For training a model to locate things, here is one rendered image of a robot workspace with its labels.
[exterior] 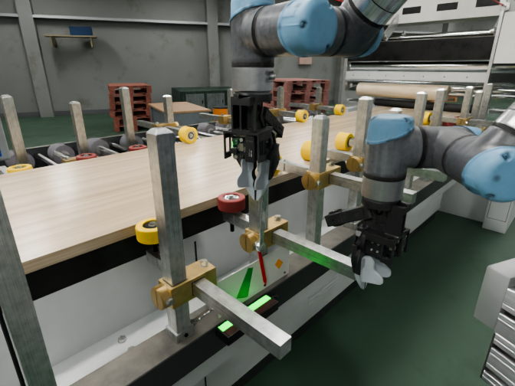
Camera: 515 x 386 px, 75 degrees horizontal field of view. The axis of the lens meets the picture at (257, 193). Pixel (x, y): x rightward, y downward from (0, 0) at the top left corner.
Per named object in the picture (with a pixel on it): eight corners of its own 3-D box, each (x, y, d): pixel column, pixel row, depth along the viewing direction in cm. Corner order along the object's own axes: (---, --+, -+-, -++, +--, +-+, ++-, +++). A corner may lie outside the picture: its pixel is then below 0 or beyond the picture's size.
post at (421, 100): (410, 196, 159) (428, 91, 142) (407, 198, 157) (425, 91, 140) (402, 194, 162) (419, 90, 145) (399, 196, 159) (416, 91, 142)
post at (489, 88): (477, 152, 243) (494, 83, 226) (476, 153, 241) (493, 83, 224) (472, 152, 246) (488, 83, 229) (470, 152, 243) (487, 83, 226)
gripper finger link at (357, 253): (355, 278, 67) (360, 239, 64) (349, 275, 68) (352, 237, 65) (367, 269, 70) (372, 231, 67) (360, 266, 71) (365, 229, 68)
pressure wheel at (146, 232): (176, 254, 88) (172, 214, 84) (171, 272, 80) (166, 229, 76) (145, 256, 87) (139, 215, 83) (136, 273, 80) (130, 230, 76)
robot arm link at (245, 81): (243, 67, 64) (283, 67, 61) (243, 93, 65) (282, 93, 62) (223, 67, 57) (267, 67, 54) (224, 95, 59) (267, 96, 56)
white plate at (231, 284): (289, 273, 96) (290, 242, 93) (219, 318, 79) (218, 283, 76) (287, 272, 97) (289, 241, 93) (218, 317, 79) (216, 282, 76)
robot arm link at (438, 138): (496, 181, 54) (427, 181, 55) (460, 162, 65) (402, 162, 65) (509, 133, 52) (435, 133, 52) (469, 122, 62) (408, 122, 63)
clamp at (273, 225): (287, 237, 92) (288, 220, 90) (253, 256, 83) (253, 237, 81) (272, 230, 95) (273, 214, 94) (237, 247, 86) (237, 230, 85)
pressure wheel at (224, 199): (250, 230, 101) (250, 194, 96) (231, 240, 95) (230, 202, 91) (233, 222, 106) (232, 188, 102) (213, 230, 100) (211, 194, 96)
